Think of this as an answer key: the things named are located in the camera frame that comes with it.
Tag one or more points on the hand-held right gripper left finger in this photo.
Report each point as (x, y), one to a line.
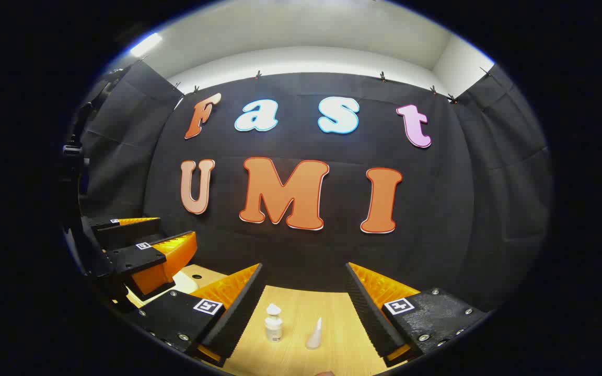
(238, 313)

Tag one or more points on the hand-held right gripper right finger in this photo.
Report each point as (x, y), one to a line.
(369, 313)

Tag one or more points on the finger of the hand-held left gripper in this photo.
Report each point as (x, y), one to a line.
(123, 232)
(139, 258)

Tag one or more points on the white pump bottle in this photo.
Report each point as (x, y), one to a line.
(274, 326)

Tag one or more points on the white squeeze tube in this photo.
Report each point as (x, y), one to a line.
(315, 337)

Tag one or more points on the black backdrop cloth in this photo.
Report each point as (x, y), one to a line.
(306, 250)

